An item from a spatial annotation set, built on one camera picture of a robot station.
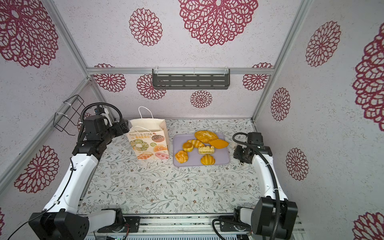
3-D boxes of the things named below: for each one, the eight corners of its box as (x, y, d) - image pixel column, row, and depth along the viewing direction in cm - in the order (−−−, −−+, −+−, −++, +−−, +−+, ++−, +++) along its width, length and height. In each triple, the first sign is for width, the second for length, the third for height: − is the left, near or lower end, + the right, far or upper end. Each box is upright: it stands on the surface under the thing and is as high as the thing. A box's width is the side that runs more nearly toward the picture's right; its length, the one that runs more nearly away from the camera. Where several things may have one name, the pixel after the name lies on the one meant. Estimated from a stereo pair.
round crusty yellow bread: (200, 147, 106) (200, 141, 101) (195, 137, 112) (195, 131, 107) (216, 141, 109) (218, 136, 104) (211, 132, 115) (212, 126, 110)
